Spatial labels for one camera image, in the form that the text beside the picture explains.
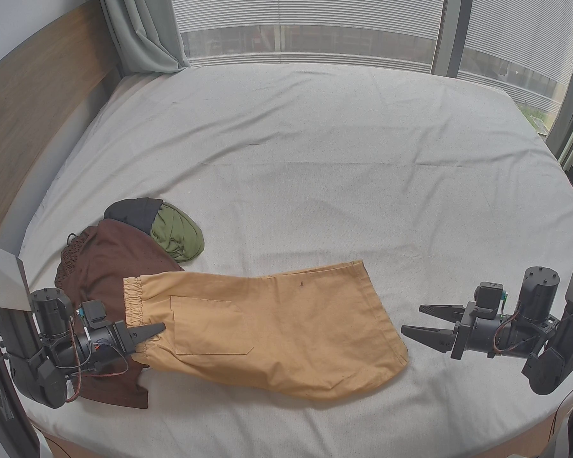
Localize tan shorts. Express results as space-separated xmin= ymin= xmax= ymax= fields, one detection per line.
xmin=123 ymin=260 xmax=409 ymax=403

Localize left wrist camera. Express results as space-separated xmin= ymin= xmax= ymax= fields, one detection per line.
xmin=78 ymin=300 xmax=107 ymax=329

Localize window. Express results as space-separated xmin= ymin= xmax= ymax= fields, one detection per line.
xmin=165 ymin=0 xmax=573 ymax=170

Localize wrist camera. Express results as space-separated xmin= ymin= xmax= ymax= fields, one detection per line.
xmin=78 ymin=300 xmax=107 ymax=329
xmin=474 ymin=282 xmax=509 ymax=314

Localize grey-green curtain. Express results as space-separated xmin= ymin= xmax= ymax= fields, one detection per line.
xmin=95 ymin=0 xmax=192 ymax=74

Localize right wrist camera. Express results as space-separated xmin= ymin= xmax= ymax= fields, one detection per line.
xmin=474 ymin=282 xmax=509 ymax=314

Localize bed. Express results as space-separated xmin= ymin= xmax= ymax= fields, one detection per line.
xmin=0 ymin=0 xmax=573 ymax=458

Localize brown shorts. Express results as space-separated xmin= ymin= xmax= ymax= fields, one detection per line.
xmin=54 ymin=220 xmax=187 ymax=410

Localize green garment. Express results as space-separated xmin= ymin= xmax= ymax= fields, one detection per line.
xmin=149 ymin=202 xmax=206 ymax=263

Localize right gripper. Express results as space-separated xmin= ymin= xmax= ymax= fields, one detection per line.
xmin=400 ymin=302 xmax=504 ymax=362

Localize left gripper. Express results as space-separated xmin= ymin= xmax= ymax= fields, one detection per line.
xmin=82 ymin=320 xmax=167 ymax=363

